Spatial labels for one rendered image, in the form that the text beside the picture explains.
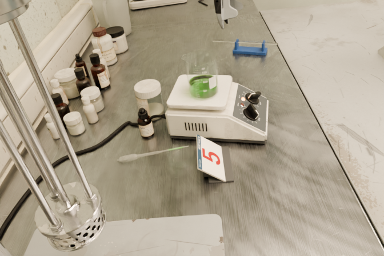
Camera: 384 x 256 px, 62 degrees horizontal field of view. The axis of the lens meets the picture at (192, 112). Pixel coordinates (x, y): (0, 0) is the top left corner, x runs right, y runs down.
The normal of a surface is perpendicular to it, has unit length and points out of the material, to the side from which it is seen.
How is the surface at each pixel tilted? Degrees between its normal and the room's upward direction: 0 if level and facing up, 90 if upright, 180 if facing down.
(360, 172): 0
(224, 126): 90
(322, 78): 0
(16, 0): 90
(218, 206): 0
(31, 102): 90
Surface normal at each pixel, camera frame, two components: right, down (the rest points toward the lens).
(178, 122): -0.21, 0.59
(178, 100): -0.11, -0.80
